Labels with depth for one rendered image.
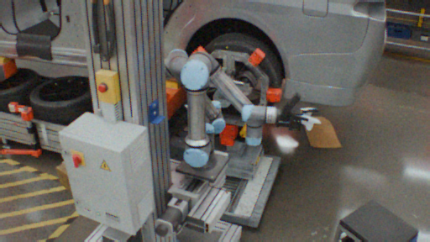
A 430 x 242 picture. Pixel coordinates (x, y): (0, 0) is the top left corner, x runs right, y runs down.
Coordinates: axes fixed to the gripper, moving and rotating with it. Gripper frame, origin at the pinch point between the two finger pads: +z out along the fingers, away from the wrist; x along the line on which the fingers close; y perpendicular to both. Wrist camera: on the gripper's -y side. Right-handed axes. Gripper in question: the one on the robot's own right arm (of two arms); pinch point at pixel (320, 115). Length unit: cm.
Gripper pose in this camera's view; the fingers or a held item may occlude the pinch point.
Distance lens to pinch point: 190.3
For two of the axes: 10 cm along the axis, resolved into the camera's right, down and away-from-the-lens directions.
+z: 9.9, 0.9, -1.3
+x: -1.6, 3.7, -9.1
